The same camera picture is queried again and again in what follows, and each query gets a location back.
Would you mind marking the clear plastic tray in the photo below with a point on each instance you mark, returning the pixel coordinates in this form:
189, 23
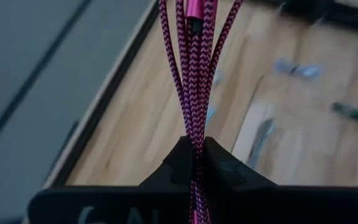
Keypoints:
250, 121

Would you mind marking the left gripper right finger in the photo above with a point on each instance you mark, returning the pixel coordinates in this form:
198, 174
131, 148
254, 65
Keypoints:
222, 171

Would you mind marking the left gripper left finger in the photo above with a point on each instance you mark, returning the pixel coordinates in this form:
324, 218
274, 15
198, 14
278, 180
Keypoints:
172, 174

